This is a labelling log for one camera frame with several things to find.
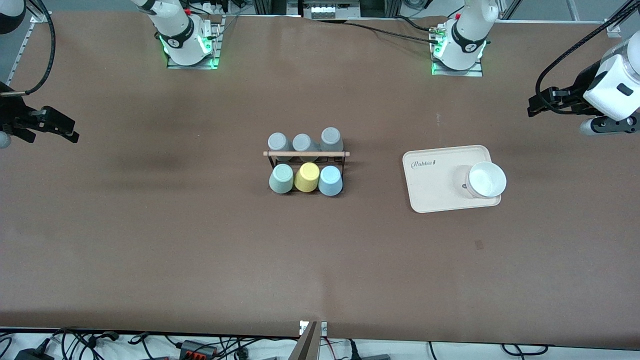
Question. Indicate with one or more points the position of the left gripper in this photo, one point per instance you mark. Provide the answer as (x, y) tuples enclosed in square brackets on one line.
[(576, 94)]

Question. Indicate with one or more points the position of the pale green cup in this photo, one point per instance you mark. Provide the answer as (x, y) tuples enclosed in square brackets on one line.
[(281, 179)]

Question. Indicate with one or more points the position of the light blue cup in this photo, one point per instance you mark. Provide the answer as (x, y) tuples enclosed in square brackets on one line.
[(330, 181)]

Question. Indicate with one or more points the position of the white bowl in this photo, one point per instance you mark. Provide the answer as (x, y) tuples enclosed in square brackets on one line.
[(486, 180)]

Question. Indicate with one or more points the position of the beige rectangular tray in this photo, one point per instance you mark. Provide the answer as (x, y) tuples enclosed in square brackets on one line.
[(435, 185)]

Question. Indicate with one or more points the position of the grey cup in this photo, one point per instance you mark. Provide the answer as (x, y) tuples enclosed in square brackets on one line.
[(278, 141), (331, 137), (302, 142)]

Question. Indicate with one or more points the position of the black power adapter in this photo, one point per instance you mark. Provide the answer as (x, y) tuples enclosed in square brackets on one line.
[(32, 355)]

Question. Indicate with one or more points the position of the white power strip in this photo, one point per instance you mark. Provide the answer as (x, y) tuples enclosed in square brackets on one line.
[(330, 10)]

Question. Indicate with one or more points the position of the yellow cup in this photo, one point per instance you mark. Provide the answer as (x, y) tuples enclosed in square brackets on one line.
[(306, 177)]

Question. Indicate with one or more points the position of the black orange connector block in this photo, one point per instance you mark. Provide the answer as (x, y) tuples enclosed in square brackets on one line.
[(197, 349)]

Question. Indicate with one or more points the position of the aluminium table edge rail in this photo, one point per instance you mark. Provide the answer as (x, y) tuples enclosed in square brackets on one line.
[(22, 50)]

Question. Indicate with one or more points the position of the aluminium corner bracket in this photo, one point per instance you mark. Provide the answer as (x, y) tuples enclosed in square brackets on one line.
[(613, 27)]

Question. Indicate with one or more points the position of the left arm aluminium base plate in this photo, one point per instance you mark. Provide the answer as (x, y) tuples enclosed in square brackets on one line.
[(457, 73)]

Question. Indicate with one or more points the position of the right arm aluminium base plate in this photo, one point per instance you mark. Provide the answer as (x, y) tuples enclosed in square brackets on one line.
[(192, 66)]

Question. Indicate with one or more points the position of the tan camera stand pole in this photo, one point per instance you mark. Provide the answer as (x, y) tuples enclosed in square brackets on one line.
[(306, 345)]

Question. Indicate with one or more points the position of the white pole bracket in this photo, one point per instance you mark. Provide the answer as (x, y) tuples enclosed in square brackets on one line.
[(324, 328)]

